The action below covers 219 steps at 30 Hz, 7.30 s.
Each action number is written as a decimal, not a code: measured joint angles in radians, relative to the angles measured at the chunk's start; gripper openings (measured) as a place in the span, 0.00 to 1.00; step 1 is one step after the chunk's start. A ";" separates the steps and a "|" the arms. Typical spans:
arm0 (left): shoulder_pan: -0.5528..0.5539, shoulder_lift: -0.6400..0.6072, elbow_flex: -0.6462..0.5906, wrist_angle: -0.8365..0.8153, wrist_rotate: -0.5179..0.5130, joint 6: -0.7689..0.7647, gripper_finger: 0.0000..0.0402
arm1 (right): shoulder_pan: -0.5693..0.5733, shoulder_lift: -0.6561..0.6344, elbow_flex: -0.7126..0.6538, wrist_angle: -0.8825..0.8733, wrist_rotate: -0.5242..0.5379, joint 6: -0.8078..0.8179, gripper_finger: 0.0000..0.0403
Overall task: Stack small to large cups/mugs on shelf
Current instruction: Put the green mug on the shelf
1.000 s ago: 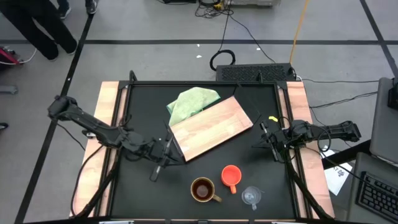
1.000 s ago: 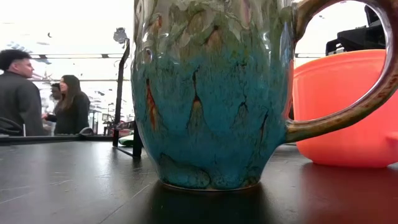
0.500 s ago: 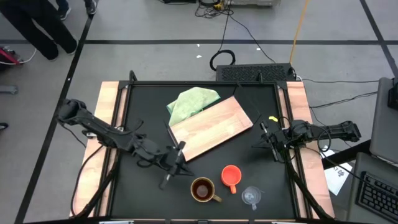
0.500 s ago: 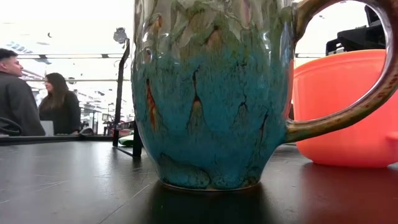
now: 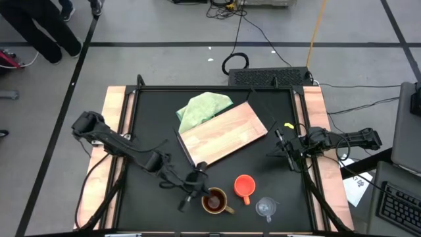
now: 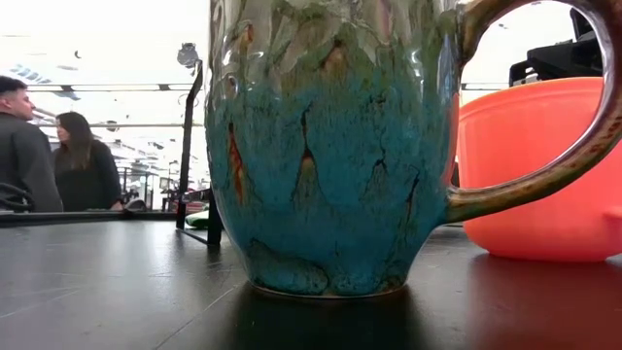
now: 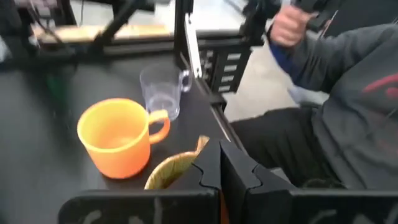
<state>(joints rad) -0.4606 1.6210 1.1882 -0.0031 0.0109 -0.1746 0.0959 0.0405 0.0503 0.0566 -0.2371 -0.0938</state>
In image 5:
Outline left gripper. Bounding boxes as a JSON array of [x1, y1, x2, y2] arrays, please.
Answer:
[[177, 161, 212, 213]]

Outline grey desk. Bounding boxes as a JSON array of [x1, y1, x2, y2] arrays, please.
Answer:
[[366, 160, 421, 237]]

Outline white paper sheet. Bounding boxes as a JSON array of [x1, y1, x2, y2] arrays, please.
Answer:
[[341, 153, 375, 208]]

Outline person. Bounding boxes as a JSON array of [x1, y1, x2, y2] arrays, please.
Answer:
[[0, 0, 83, 65], [59, 0, 105, 22]]

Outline black arm base cable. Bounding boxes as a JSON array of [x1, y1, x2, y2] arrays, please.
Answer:
[[74, 153, 111, 230]]

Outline black perforated computer case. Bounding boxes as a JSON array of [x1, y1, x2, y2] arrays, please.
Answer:
[[228, 66, 314, 87]]

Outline thin black floor cable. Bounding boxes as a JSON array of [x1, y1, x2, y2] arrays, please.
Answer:
[[327, 96, 401, 116], [317, 82, 401, 89]]

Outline black keyboard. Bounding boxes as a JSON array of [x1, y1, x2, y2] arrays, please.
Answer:
[[376, 180, 421, 236]]

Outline wooden cutting board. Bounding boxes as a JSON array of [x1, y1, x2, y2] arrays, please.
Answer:
[[173, 87, 278, 168]]

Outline coiled black cable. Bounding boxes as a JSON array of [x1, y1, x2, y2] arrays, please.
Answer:
[[221, 13, 250, 76]]

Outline black cable bundle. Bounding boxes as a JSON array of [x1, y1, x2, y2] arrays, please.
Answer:
[[206, 0, 248, 20]]

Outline brown glazed ceramic mug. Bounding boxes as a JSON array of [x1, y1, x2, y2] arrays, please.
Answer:
[[201, 186, 236, 215]]

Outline grey floor object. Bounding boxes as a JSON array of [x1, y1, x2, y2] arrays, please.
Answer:
[[0, 90, 20, 101]]

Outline black desk device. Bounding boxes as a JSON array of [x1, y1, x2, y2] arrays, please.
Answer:
[[409, 81, 421, 117]]

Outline yellow cable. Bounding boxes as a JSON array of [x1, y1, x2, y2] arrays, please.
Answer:
[[305, 0, 329, 69]]

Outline green cloth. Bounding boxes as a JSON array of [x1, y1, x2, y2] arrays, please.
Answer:
[[176, 92, 234, 134]]

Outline long black floor cable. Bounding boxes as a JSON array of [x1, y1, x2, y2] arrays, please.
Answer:
[[242, 15, 293, 68]]

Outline black desk bar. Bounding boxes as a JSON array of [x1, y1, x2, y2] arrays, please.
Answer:
[[339, 147, 394, 180]]

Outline grey laptop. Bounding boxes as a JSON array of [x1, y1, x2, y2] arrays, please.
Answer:
[[390, 81, 421, 176]]

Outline red floor object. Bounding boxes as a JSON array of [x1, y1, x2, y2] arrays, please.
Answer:
[[0, 48, 26, 70]]

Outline orange plastic cup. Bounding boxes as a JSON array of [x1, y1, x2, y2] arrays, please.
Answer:
[[234, 174, 257, 206]]

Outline black frame strut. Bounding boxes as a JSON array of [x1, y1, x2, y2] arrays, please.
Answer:
[[77, 157, 128, 231], [299, 164, 353, 233]]

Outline small clear plastic cup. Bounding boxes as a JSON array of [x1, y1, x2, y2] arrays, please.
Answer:
[[255, 196, 281, 224]]

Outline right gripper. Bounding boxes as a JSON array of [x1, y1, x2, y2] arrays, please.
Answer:
[[266, 128, 310, 171]]

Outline grey box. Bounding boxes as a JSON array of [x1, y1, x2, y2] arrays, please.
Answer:
[[241, 0, 297, 7]]

